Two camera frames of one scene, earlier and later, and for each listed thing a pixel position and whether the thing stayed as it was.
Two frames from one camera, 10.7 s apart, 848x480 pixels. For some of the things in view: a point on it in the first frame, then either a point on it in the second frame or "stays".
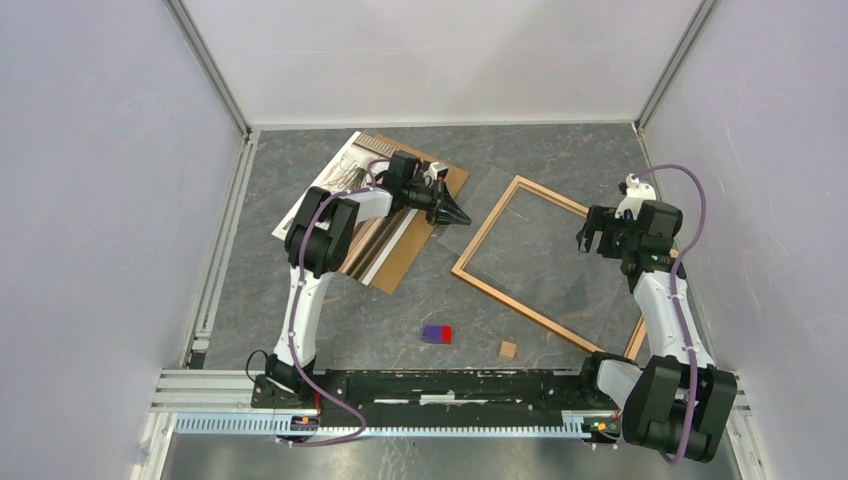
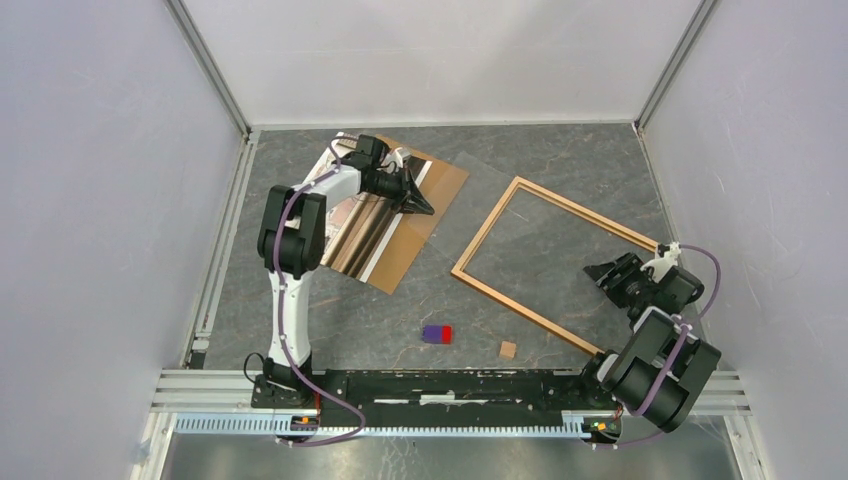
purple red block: x=437 y=333 stays
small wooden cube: x=508 y=350 stays
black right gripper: x=601 y=218 → x=628 y=266
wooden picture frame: x=517 y=304 stays
